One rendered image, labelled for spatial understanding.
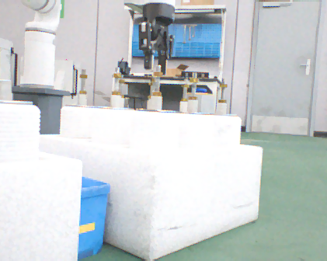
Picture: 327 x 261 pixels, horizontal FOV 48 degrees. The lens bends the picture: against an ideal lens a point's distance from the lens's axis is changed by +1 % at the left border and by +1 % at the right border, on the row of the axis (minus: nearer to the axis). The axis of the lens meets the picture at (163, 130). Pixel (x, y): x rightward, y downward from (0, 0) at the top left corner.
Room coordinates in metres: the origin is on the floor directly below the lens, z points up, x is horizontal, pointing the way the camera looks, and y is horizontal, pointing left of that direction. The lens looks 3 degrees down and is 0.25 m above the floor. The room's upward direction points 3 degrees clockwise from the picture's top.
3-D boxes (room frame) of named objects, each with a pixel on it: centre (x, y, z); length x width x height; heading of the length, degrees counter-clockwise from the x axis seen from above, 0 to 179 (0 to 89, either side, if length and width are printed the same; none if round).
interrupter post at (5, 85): (0.48, 0.21, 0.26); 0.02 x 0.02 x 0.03
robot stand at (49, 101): (1.16, 0.40, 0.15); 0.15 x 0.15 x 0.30; 76
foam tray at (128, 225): (0.87, 0.03, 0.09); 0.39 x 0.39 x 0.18; 49
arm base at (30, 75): (1.16, 0.40, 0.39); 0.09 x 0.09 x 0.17; 76
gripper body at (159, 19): (0.87, 0.03, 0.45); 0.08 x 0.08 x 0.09
